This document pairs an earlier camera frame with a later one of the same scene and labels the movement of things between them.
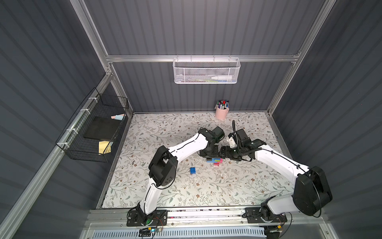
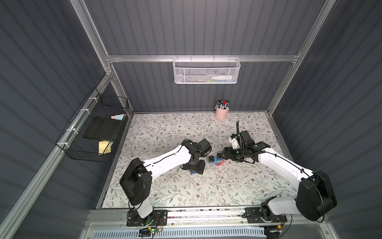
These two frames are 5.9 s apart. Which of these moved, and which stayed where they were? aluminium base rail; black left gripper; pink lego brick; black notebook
Moved: black left gripper
Stayed: black notebook; aluminium base rail; pink lego brick
